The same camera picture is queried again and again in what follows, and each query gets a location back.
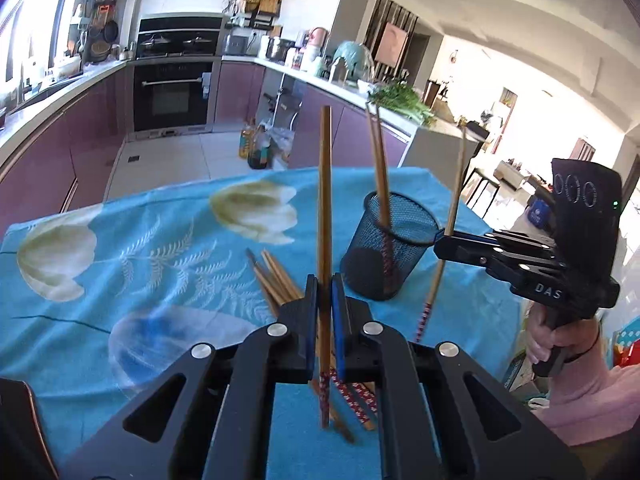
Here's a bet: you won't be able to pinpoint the dark wooden chopstick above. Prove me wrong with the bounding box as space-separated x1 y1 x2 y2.
245 249 356 444

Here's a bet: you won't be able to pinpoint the pink sleeve forearm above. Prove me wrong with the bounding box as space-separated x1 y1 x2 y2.
534 338 639 446

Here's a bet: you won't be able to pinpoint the purple kitchen cabinets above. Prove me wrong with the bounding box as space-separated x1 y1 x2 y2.
0 58 411 236

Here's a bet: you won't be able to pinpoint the kitchen window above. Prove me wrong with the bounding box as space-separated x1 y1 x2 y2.
1 0 65 89

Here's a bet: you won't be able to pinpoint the person's right hand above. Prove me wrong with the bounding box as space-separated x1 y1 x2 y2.
526 302 600 364

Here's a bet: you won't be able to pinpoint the black mesh utensil holder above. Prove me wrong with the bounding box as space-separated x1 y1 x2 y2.
341 192 439 301

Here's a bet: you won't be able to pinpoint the blue floral tablecloth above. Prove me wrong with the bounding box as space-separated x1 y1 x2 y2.
1 168 521 479

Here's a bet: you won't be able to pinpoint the wooden chair back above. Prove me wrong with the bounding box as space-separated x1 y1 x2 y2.
1 378 58 479

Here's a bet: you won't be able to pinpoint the green leafy vegetables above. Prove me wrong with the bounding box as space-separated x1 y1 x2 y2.
369 81 434 127

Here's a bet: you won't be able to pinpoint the mint green appliance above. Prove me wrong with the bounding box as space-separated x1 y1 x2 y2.
332 41 374 82

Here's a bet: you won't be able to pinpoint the cooking oil bottle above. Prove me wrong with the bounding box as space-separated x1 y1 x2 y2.
239 119 271 170

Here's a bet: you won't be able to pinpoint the pink kettle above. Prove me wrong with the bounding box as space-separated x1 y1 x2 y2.
306 27 330 56

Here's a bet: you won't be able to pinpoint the steel cooking pot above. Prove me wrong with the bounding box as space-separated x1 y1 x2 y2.
265 37 295 63

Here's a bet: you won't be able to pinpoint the black built-in oven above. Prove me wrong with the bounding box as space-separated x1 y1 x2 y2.
134 62 213 132

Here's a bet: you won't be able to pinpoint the silver toaster box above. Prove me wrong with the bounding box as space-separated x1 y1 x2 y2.
222 35 248 55

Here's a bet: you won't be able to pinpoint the black range hood stove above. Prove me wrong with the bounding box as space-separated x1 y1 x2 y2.
136 14 227 58

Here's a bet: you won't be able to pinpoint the black camera housing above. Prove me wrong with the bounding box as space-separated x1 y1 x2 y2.
551 158 622 284

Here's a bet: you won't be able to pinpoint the black wall spice rack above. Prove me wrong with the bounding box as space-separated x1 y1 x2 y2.
224 0 282 32

